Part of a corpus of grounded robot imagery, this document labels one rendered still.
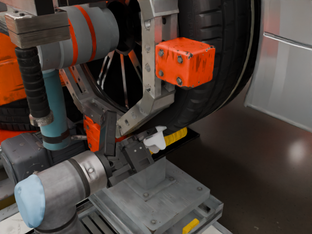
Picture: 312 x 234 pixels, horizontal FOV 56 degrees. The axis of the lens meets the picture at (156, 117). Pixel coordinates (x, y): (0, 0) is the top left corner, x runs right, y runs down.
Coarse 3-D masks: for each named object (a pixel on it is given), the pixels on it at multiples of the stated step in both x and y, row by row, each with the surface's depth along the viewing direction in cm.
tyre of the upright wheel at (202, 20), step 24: (192, 0) 56; (216, 0) 56; (240, 0) 61; (192, 24) 57; (216, 24) 57; (240, 24) 62; (216, 48) 59; (240, 48) 65; (216, 72) 63; (240, 72) 71; (192, 96) 65; (216, 96) 70; (168, 120) 74; (192, 120) 74
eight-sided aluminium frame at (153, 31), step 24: (144, 0) 53; (168, 0) 54; (144, 24) 56; (168, 24) 57; (144, 48) 58; (72, 72) 99; (144, 72) 61; (72, 96) 95; (96, 96) 95; (144, 96) 63; (168, 96) 64; (96, 120) 88; (120, 120) 76; (144, 120) 75
